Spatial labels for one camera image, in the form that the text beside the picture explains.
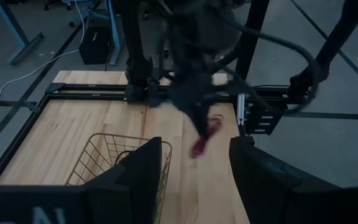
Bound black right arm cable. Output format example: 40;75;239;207
219;17;321;114

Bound black rectangular box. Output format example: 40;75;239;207
78;26;111;65

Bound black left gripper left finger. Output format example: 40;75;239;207
82;136;163;224

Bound blue desk leg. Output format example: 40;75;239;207
87;0;126;67
0;0;45;66

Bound magenta braided USB-C cable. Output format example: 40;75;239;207
190;114;224;160

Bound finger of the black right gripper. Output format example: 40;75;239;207
186;107;203;138
202;104;219;139

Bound black USB-C cable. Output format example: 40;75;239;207
113;150;136;166

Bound gold wire basket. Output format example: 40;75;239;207
64;133;173;224

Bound black slotted bracket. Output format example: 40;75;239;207
236;92;288;136

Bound white power cable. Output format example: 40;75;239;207
0;0;88;98

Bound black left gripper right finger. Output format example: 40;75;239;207
229;136;301;224

